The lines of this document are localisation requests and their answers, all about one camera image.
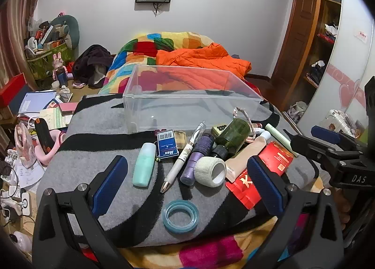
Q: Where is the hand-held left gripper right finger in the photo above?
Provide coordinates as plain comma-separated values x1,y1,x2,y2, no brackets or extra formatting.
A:
247,155,345,269

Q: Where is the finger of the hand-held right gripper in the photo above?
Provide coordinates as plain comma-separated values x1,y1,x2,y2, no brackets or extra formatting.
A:
311,125,367,154
289,134,364,170

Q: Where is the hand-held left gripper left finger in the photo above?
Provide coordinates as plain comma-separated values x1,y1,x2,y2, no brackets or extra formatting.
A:
32,155,129,269

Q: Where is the red packet white figure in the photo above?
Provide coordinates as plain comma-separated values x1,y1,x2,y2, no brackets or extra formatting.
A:
225,169,263,209

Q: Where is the red envelope gold print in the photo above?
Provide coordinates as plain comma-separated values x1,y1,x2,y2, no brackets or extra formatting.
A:
259,141,294,176

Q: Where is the beige cosmetic tube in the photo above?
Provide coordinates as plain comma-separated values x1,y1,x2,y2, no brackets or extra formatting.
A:
225,130,274,183

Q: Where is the light green tube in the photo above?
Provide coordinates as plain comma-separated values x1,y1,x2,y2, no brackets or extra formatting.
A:
265,123,299,157

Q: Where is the mint green bottle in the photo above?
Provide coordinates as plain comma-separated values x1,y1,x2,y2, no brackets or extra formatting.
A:
132,142,157,187

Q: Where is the dark green bottle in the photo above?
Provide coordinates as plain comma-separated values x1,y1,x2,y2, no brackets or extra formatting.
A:
211,119,252,160

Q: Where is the white bandage roll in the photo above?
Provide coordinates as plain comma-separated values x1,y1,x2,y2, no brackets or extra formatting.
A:
194,156,227,187

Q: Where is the teal tape roll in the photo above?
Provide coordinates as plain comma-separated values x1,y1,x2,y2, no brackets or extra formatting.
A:
162,200,200,233

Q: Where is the small blue box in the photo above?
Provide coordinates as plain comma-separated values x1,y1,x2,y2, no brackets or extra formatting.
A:
157,129,180,159

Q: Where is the braided rope bracelet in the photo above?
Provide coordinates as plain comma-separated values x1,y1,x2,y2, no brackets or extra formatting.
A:
233,107,254,141

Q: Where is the white floral pen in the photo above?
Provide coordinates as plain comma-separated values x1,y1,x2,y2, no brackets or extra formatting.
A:
160,123,206,194

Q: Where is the yellow-green combination lock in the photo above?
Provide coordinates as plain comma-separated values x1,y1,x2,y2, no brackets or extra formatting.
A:
211,124,227,138

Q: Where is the purple cosmetic tube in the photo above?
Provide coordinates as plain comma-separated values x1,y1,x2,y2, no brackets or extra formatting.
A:
180,133,216,186

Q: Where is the beige eraser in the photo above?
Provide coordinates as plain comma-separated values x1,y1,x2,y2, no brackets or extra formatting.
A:
175,130,188,150

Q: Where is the clear plastic storage bin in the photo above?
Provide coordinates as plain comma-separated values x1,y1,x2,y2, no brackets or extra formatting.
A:
122,65,264,134

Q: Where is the person's right hand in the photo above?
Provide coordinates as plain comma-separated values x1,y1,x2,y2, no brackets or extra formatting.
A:
334,188,356,228

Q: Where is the white plastic case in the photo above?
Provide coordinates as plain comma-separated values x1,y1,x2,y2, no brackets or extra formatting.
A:
321,109,367,141

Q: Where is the white bag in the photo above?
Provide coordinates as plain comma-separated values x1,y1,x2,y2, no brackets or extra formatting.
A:
289,101,308,121

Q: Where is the grey black blanket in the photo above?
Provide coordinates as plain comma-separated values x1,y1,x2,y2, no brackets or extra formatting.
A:
37,90,320,247

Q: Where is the pink plastic toy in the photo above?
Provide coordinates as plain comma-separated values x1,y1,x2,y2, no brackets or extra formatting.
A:
34,128,68,167

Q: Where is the white sliding wardrobe door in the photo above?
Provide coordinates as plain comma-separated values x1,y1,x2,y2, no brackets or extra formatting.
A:
293,0,375,136

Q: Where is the black oblong case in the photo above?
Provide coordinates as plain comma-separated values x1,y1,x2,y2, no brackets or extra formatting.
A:
34,118,57,155

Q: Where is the pale green notebook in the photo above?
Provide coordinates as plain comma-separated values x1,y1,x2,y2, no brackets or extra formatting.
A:
39,108,68,132

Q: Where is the pink book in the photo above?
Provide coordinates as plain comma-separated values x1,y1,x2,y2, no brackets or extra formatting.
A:
59,102,78,116

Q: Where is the wooden wardrobe shelf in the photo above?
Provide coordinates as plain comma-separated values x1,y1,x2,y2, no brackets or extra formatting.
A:
305,0,344,88

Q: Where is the patterned bed sheet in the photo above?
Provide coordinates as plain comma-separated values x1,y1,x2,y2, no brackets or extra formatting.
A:
120,218,279,269

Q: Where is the pink white device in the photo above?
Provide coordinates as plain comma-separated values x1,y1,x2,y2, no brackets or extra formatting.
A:
15,124,37,162

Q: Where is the brown wooden door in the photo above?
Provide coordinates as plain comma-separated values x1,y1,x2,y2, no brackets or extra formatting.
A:
270,0,323,88

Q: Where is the colourful patchwork blanket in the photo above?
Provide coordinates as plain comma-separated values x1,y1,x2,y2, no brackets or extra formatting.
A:
98,32,217,95

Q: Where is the dark clothes pile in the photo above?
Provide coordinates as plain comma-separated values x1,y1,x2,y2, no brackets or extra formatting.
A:
72,44,113,88

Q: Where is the pink bunny toy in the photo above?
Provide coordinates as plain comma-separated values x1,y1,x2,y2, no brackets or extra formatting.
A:
52,52,69,82

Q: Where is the red box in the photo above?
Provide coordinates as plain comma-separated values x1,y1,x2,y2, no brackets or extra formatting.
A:
0,73,27,106

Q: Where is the green storage bag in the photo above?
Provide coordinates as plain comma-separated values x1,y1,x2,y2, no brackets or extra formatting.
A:
26,42,75,80

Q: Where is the orange duvet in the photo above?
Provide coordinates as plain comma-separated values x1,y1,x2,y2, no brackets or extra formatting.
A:
138,43,252,94

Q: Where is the green neck pillow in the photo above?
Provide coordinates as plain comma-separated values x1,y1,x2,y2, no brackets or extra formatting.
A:
51,15,80,50

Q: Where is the striped curtain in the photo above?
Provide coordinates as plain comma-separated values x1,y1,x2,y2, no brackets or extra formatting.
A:
0,0,44,88

